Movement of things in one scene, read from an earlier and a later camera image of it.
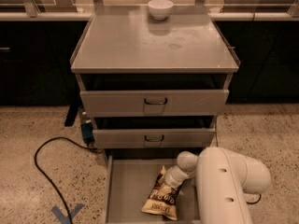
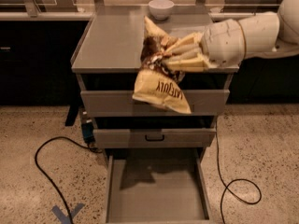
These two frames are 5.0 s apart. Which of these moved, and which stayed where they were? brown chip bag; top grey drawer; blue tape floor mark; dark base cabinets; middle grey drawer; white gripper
Moved: brown chip bag; white gripper
Stayed: middle grey drawer; blue tape floor mark; top grey drawer; dark base cabinets
